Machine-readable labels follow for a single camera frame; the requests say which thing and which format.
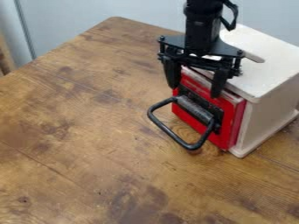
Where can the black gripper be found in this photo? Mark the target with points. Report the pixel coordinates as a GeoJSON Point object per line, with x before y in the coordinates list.
{"type": "Point", "coordinates": [221, 57]}

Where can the black metal drawer handle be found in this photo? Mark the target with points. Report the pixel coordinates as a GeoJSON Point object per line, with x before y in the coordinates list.
{"type": "Point", "coordinates": [203, 120]}

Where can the red wooden drawer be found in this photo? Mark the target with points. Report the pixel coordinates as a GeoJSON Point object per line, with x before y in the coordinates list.
{"type": "Point", "coordinates": [227, 107]}

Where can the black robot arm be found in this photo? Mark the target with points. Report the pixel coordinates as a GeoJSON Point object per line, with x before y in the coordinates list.
{"type": "Point", "coordinates": [199, 47]}

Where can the white wooden drawer box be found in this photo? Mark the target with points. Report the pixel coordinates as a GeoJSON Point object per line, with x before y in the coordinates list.
{"type": "Point", "coordinates": [268, 85]}

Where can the wooden plank at left edge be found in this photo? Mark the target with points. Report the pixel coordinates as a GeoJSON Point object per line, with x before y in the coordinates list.
{"type": "Point", "coordinates": [6, 62]}

